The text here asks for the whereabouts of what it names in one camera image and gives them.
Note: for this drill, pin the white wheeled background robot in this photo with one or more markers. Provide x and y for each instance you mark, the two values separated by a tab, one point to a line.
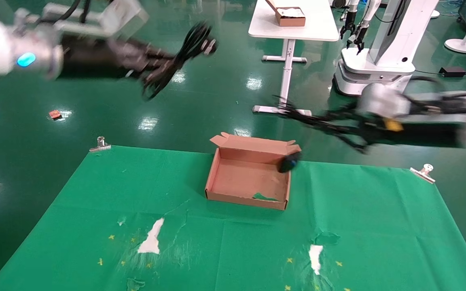
378	68

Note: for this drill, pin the open brown cardboard box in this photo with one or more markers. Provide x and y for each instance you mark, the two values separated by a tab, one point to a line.
249	180

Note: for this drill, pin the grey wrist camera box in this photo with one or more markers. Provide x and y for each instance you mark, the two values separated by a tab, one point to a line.
126	18
382	101

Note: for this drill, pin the silver binder clip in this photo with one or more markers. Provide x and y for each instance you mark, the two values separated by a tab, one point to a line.
423	173
100	145

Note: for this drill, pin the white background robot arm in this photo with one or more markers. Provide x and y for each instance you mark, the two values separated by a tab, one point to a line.
352	5
371	10

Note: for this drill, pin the small red floor item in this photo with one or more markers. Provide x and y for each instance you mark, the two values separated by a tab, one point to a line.
55	114

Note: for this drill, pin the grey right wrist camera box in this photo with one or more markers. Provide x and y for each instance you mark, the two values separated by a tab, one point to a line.
382	101

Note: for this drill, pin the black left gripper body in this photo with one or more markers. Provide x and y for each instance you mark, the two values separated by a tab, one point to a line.
95	56

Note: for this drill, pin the black background robot gripper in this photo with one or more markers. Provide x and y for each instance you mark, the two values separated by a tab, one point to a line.
359	38
348	25

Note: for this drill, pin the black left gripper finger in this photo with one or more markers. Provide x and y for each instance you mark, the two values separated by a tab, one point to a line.
158	52
152	76

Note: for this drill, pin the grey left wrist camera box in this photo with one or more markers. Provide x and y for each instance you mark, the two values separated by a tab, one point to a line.
126	18

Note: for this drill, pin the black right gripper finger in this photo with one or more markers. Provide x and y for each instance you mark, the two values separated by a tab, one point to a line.
346	135
318	117

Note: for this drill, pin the small brown cardboard box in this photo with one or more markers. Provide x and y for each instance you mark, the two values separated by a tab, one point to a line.
290	20

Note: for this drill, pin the black power adapter brick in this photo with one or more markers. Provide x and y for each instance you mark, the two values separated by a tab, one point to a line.
452	72

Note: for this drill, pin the white crumpled packing material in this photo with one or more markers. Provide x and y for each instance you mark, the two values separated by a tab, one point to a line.
290	11

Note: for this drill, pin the white pedestal table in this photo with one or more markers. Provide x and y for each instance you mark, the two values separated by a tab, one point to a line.
293	30

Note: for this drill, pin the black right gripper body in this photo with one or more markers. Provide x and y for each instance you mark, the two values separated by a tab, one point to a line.
411	135

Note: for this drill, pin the white round floor base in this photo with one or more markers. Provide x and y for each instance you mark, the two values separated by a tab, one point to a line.
435	14

